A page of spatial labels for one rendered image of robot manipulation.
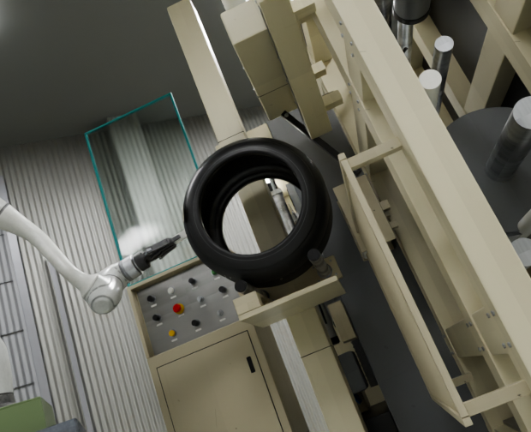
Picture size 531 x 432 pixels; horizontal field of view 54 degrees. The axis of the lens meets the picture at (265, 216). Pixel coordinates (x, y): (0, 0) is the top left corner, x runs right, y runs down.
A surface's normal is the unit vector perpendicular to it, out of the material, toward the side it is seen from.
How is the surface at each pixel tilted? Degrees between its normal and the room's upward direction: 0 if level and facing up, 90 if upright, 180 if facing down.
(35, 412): 90
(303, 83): 162
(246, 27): 90
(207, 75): 90
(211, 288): 90
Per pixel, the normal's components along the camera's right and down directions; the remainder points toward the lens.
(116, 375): 0.25, -0.43
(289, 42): 0.26, 0.75
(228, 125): -0.22, -0.26
